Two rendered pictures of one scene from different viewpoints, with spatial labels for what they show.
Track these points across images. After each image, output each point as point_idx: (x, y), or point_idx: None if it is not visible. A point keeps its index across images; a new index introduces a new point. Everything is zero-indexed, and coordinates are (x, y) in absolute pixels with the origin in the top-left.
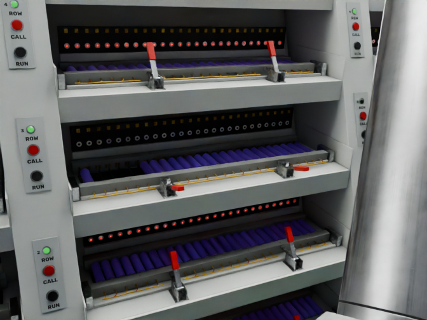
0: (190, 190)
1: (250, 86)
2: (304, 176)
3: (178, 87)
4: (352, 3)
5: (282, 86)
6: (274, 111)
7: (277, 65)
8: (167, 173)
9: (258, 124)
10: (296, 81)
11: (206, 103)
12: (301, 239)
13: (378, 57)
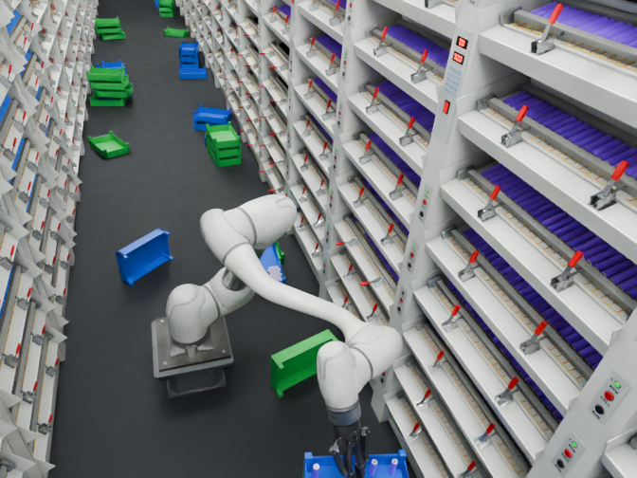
0: (356, 250)
1: (372, 234)
2: (377, 292)
3: (360, 211)
4: (414, 241)
5: (380, 247)
6: None
7: (402, 238)
8: (360, 238)
9: None
10: (389, 251)
11: (363, 226)
12: (388, 320)
13: None
